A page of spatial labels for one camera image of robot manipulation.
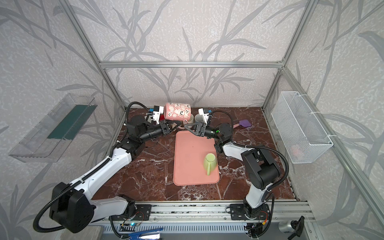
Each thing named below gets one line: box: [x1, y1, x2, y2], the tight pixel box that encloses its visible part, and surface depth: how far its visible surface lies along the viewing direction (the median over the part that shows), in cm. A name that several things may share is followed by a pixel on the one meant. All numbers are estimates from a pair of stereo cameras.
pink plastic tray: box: [173, 130, 220, 186], surface depth 91 cm
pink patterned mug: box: [164, 102, 192, 123], surface depth 70 cm
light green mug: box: [203, 153, 217, 176], surface depth 84 cm
